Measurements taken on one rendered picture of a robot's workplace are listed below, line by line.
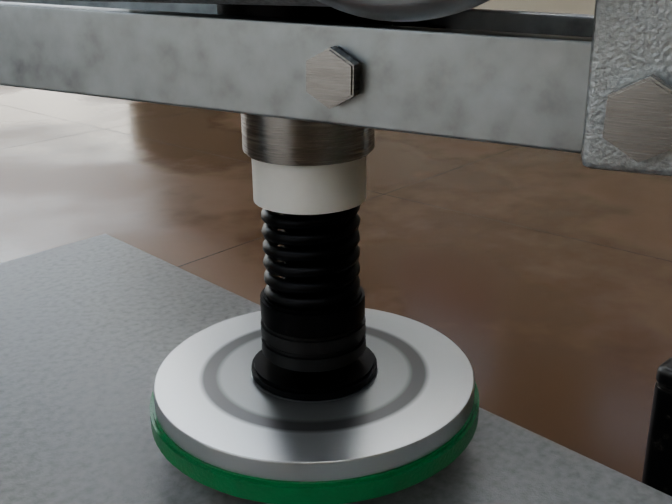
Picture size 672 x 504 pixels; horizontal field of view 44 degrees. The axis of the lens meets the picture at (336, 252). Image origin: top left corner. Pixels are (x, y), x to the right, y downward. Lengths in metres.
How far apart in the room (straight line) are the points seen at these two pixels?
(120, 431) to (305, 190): 0.24
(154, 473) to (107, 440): 0.06
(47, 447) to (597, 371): 2.10
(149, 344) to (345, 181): 0.32
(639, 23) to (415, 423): 0.27
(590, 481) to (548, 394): 1.85
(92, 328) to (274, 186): 0.34
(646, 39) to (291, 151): 0.21
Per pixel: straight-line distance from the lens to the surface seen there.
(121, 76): 0.50
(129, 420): 0.64
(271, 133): 0.47
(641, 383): 2.54
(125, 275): 0.90
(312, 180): 0.48
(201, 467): 0.50
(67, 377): 0.71
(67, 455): 0.61
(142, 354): 0.73
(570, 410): 2.36
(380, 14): 0.30
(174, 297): 0.83
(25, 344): 0.78
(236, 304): 0.81
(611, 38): 0.36
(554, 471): 0.58
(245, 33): 0.45
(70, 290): 0.88
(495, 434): 0.61
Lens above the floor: 1.19
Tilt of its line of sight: 21 degrees down
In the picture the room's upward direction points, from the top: 1 degrees counter-clockwise
